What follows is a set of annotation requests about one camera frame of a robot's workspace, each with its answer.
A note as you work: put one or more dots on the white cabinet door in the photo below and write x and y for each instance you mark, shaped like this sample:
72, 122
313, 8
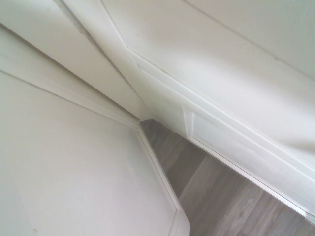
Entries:
73, 159

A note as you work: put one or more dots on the white stove with oven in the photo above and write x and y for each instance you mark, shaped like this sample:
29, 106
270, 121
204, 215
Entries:
233, 86

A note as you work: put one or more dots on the white cabinet frame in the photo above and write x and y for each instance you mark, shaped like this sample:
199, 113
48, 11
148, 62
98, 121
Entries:
49, 29

